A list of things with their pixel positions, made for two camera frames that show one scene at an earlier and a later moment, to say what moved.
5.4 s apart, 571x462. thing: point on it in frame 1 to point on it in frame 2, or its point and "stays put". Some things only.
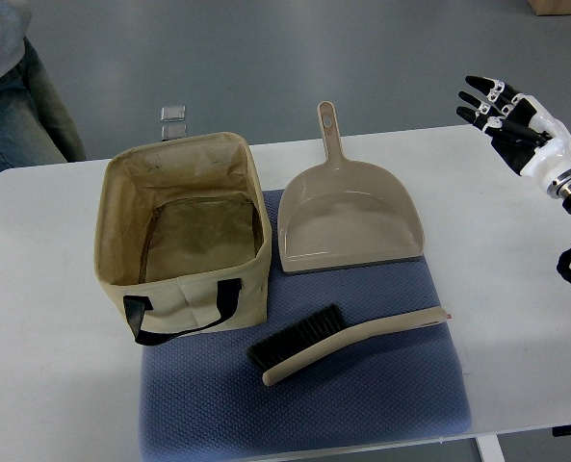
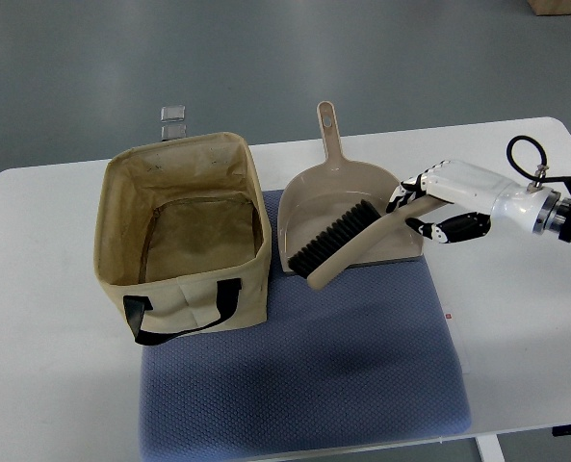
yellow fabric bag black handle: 183,236 stays put
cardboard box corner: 543,8 stays put
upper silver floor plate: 172,113 stays put
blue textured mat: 201,397 stays put
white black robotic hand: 533,142 to 533,209
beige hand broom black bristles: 324,332 to 318,256
